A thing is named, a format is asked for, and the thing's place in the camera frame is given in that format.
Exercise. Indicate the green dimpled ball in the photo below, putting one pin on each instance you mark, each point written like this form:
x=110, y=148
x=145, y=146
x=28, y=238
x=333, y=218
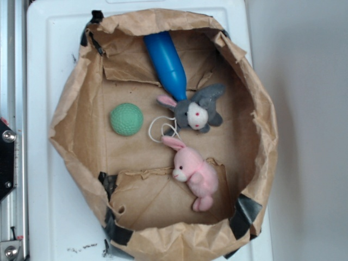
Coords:
x=126, y=119

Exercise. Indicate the grey plush bunny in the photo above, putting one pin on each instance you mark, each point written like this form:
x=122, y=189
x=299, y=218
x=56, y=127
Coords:
x=199, y=112

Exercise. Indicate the pink plush bunny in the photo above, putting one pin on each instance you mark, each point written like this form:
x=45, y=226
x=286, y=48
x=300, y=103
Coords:
x=191, y=168

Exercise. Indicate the blue plastic bottle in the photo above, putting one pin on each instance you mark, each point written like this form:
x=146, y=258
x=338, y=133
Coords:
x=167, y=64

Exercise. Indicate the brown paper bag tray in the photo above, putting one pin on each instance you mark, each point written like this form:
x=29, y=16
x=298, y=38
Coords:
x=127, y=180

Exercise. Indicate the white plastic board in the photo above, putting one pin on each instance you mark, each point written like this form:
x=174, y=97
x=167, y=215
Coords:
x=61, y=224

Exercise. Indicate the black metal bracket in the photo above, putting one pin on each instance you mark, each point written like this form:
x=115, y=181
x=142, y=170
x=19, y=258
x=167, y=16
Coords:
x=8, y=159

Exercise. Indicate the aluminium frame rail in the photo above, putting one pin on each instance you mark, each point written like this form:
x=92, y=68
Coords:
x=14, y=209

